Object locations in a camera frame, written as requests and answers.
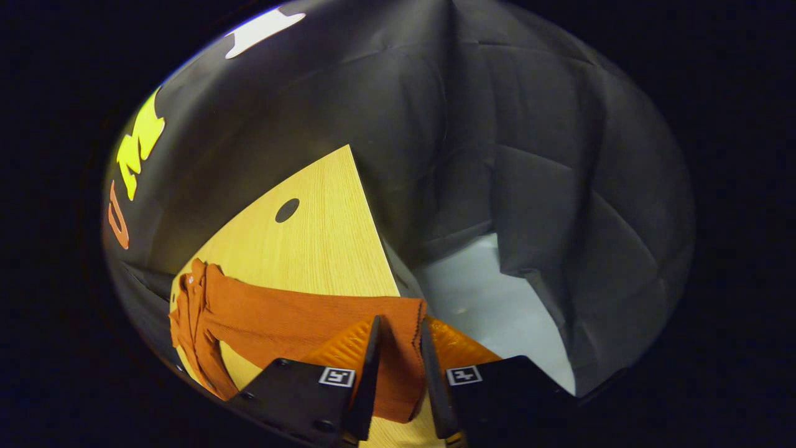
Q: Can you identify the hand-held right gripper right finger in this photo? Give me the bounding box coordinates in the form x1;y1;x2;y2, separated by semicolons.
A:
420;315;578;448

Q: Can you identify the orange button-up shirt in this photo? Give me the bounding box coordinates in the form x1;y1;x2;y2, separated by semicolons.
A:
169;258;428;424

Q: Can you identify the black backdrop cloth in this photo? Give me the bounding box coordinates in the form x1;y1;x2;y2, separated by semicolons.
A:
103;0;695;399

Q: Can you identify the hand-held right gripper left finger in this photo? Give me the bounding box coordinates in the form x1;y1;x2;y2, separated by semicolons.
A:
227;314;383;448

